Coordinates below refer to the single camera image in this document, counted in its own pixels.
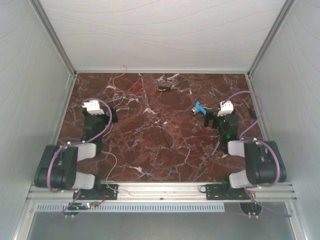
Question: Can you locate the white wire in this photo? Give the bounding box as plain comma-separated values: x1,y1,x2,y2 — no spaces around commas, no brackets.
102,72,131,195

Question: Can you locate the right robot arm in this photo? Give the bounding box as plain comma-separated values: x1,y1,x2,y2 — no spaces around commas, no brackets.
203,112,287,199

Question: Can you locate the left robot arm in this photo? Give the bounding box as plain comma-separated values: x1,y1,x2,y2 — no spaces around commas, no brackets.
33,108,118,199

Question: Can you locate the black screwdriver far right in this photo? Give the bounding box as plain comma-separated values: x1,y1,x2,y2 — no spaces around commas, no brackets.
244,100,257,119

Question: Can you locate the blue plastic tool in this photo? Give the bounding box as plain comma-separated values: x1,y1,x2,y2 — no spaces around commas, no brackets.
191,101,207,115

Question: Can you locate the silver wrench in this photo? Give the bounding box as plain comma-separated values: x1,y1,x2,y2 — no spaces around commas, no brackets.
209,140,220,159

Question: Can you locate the yellow black screwdriver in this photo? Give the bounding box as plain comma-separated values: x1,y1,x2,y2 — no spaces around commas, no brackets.
157,86,180,92

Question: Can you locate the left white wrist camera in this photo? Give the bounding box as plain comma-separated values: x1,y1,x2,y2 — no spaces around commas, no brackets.
82,100,105,115

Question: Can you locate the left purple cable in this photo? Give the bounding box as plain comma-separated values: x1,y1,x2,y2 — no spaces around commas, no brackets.
46,99,113,192

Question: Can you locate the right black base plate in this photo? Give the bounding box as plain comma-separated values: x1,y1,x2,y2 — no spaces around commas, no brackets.
198,183,250,201

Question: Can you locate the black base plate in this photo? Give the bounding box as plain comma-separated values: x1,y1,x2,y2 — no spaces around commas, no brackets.
78,184,119,201
198,183,250,201

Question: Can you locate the red wire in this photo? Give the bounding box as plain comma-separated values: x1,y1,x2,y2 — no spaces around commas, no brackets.
119,76,153,96

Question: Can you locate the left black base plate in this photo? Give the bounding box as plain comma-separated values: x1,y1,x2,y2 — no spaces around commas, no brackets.
78,184,119,201

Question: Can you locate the aluminium front rail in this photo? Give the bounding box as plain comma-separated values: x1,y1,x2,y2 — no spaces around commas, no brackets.
27,182,297,202

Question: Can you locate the slotted grey cable duct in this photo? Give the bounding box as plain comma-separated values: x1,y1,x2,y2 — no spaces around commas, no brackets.
34,202,226,213

